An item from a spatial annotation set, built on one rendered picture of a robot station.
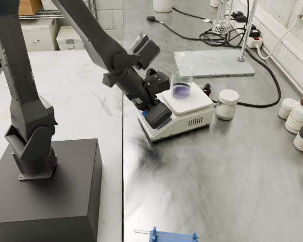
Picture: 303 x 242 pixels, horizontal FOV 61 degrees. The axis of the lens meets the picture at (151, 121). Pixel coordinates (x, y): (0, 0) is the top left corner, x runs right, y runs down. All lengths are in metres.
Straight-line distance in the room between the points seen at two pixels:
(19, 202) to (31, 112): 0.17
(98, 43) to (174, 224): 0.41
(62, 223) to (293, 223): 0.48
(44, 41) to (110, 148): 2.29
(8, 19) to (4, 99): 0.61
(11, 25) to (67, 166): 0.29
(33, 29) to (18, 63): 2.44
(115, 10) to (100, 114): 2.36
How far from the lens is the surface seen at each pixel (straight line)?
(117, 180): 0.67
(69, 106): 0.91
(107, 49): 0.53
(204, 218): 0.62
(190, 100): 0.76
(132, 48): 0.61
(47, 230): 0.55
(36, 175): 0.58
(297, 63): 1.09
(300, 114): 0.83
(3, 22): 0.45
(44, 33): 2.90
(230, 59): 1.17
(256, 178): 0.72
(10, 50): 0.46
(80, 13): 0.49
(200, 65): 1.09
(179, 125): 0.74
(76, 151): 0.61
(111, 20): 3.17
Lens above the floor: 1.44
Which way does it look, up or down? 42 degrees down
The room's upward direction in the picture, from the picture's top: straight up
